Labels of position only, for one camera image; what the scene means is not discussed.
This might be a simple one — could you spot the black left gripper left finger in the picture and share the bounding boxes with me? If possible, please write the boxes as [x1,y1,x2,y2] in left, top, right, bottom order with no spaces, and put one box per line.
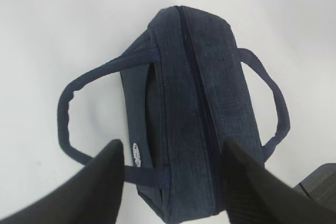
[1,140,124,223]

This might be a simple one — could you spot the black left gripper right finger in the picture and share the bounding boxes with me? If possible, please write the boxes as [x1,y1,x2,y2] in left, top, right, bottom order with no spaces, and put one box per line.
[222,139,335,223]

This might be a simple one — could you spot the dark navy fabric lunch bag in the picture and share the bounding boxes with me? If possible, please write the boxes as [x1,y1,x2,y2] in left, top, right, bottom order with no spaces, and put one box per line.
[57,6,290,223]

